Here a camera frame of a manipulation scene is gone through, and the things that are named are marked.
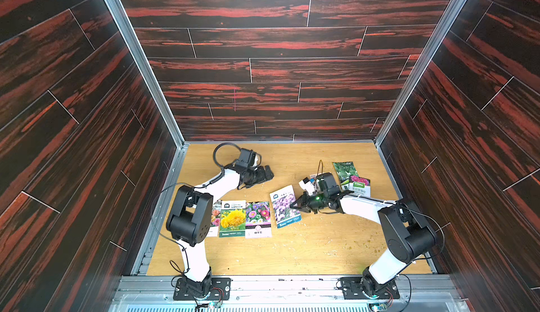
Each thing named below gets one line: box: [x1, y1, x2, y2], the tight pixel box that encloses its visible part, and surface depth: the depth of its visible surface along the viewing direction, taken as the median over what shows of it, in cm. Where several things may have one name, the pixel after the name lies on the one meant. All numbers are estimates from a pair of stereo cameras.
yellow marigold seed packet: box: [219, 200, 247, 238], surface depth 93 cm
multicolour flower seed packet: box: [206, 199, 223, 238], surface depth 92 cm
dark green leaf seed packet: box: [331, 161, 360, 185], surface depth 110 cm
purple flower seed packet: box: [269, 184, 303, 230], surface depth 90 cm
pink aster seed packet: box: [245, 200, 273, 239], surface depth 93 cm
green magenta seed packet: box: [348, 175, 372, 198], surface depth 103 cm
